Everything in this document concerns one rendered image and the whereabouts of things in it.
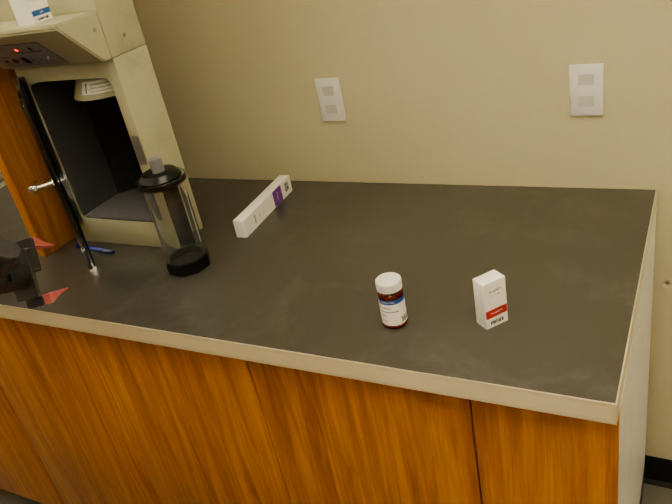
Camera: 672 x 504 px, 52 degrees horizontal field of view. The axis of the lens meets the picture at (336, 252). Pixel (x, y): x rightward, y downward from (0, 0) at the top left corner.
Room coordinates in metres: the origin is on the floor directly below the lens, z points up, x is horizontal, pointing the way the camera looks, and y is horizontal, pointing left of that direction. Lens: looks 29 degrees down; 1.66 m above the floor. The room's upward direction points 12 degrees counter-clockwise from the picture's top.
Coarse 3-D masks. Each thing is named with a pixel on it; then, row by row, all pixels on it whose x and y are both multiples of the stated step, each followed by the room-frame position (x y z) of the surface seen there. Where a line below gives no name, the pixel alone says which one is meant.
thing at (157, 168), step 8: (152, 160) 1.40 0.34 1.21; (160, 160) 1.41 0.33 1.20; (152, 168) 1.40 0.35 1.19; (160, 168) 1.40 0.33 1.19; (168, 168) 1.42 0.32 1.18; (176, 168) 1.41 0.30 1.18; (144, 176) 1.40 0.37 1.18; (152, 176) 1.39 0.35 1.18; (160, 176) 1.38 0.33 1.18; (168, 176) 1.38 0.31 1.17; (176, 176) 1.39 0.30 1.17; (144, 184) 1.38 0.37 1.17; (152, 184) 1.37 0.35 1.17
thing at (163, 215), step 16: (160, 192) 1.37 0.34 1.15; (176, 192) 1.38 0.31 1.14; (160, 208) 1.37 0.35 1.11; (176, 208) 1.37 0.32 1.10; (192, 208) 1.41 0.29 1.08; (160, 224) 1.37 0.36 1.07; (176, 224) 1.37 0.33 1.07; (192, 224) 1.39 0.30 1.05; (160, 240) 1.39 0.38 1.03; (176, 240) 1.37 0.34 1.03; (192, 240) 1.38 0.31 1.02; (176, 256) 1.37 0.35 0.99; (192, 256) 1.37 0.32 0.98
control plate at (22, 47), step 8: (0, 48) 1.56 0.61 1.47; (8, 48) 1.55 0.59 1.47; (16, 48) 1.54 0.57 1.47; (24, 48) 1.53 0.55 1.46; (32, 48) 1.52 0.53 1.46; (40, 48) 1.51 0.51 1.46; (0, 56) 1.60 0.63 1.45; (8, 56) 1.59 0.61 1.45; (16, 56) 1.58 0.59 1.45; (24, 56) 1.57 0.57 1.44; (32, 56) 1.56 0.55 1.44; (40, 56) 1.55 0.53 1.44; (48, 56) 1.54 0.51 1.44; (56, 56) 1.53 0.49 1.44; (8, 64) 1.63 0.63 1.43; (16, 64) 1.61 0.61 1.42; (24, 64) 1.60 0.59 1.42; (32, 64) 1.59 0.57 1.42; (40, 64) 1.58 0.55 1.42
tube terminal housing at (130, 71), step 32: (0, 0) 1.66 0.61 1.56; (64, 0) 1.56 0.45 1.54; (96, 0) 1.52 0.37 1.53; (128, 0) 1.60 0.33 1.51; (128, 32) 1.57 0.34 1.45; (96, 64) 1.54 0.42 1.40; (128, 64) 1.55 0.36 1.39; (32, 96) 1.67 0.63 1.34; (128, 96) 1.52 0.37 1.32; (160, 96) 1.60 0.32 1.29; (128, 128) 1.53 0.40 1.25; (160, 128) 1.58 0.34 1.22; (96, 224) 1.65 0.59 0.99; (128, 224) 1.59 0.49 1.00
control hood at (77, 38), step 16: (64, 16) 1.52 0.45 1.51; (80, 16) 1.48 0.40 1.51; (96, 16) 1.51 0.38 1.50; (0, 32) 1.51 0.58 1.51; (16, 32) 1.48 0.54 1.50; (32, 32) 1.46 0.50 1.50; (48, 32) 1.44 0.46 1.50; (64, 32) 1.43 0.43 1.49; (80, 32) 1.46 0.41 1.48; (96, 32) 1.50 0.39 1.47; (48, 48) 1.50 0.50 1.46; (64, 48) 1.48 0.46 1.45; (80, 48) 1.47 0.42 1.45; (96, 48) 1.49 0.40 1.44; (0, 64) 1.64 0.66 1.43; (48, 64) 1.58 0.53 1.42; (64, 64) 1.56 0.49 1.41
